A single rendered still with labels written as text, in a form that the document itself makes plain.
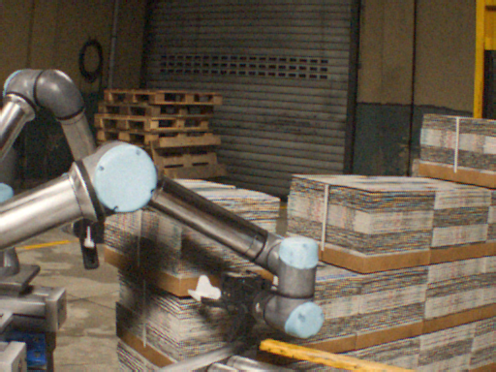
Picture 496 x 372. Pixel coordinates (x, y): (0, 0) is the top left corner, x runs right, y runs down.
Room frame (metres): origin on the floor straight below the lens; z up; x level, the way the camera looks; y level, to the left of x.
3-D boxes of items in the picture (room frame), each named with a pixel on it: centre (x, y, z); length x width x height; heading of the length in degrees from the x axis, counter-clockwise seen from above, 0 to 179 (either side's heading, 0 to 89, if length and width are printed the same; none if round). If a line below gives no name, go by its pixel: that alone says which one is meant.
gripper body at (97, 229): (2.28, 0.46, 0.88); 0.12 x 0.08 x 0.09; 37
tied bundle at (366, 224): (2.35, -0.35, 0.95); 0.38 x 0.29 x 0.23; 34
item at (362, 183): (2.35, -0.35, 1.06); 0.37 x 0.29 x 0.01; 34
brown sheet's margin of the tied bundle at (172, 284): (1.90, 0.08, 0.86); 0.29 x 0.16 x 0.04; 129
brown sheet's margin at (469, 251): (2.51, -0.59, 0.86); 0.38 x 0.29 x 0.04; 34
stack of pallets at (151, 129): (9.00, 1.07, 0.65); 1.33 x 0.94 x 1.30; 151
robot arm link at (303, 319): (1.51, -0.11, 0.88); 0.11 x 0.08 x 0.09; 37
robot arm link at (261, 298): (1.57, -0.06, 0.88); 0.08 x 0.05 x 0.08; 127
